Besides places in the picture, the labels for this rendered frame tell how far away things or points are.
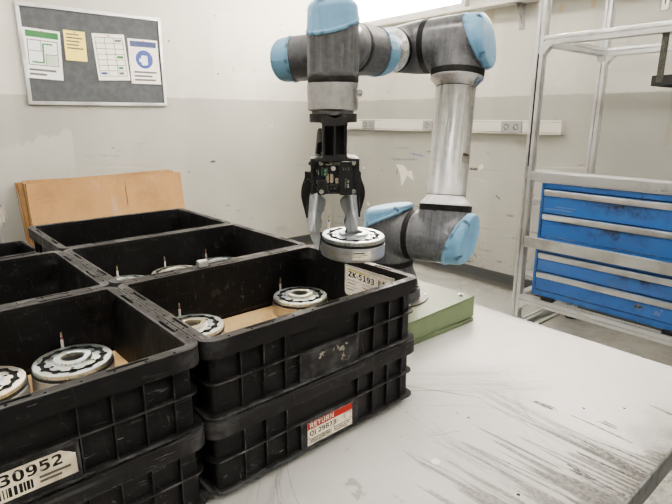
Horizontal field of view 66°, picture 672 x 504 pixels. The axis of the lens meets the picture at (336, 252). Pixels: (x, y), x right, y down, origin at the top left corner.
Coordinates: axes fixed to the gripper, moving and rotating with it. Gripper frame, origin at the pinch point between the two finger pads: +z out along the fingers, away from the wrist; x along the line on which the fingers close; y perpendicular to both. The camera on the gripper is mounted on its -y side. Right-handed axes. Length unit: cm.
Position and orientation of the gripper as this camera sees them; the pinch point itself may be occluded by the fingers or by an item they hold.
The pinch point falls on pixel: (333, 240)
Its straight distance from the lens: 84.2
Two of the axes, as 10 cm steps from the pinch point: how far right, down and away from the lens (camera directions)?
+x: 10.0, -0.2, 0.5
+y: 0.5, 2.6, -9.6
